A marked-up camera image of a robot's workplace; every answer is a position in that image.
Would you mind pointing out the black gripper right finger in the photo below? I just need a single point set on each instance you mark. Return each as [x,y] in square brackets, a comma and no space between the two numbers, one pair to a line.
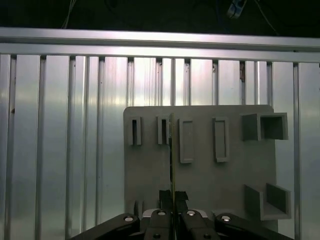
[192,225]

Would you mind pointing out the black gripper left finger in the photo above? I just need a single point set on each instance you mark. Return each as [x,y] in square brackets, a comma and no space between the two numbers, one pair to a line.
[160,225]

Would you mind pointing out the green RAM stick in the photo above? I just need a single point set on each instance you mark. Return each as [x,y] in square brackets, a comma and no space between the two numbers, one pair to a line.
[173,162]

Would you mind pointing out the grey parts rack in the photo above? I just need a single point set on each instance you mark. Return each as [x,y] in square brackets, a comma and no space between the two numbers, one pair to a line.
[225,175]

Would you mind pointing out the pale blue white clip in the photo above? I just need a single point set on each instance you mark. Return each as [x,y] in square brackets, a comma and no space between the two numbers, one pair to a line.
[235,8]

